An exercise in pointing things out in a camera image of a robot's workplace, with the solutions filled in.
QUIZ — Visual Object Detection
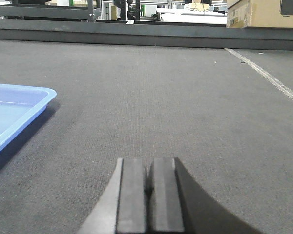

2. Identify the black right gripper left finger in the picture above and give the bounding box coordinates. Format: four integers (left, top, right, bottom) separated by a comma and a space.
78, 158, 147, 234

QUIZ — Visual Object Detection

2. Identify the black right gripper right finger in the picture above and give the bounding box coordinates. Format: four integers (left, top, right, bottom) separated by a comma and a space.
148, 158, 260, 234

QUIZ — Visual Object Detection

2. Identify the blue plastic tray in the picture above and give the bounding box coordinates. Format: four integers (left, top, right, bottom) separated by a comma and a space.
0, 84, 57, 152

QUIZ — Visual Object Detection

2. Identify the serrated metal strip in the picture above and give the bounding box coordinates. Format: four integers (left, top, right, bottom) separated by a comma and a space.
225, 48, 293, 101

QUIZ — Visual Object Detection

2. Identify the white background table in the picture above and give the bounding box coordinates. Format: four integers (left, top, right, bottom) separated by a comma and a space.
156, 8, 227, 25

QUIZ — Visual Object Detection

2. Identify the cardboard box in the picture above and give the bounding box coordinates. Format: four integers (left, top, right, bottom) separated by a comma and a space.
227, 0, 293, 28

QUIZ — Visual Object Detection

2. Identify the dark metal shelf frame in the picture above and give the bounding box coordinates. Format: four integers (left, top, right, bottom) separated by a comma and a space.
0, 0, 102, 21

